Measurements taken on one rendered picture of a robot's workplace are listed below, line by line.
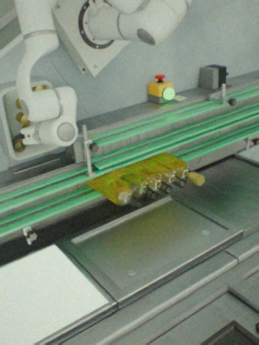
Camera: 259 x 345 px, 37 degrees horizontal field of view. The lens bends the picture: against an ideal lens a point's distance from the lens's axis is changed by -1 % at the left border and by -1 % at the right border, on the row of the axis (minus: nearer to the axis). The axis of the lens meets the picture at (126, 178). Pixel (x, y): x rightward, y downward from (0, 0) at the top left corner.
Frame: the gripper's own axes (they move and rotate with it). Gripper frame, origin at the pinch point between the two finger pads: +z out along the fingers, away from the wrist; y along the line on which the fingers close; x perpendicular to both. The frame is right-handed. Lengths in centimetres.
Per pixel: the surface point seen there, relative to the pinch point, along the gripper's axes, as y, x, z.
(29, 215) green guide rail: -9.2, -23.9, -5.8
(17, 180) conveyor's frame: -8.9, -13.1, -2.2
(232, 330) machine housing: 14, -52, -61
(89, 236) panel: 5.0, -35.3, -13.6
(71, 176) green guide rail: 6.8, -16.4, -7.1
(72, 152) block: 10.7, -9.5, -3.6
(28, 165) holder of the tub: -2.1, -10.7, 5.0
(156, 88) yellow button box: 51, 3, -2
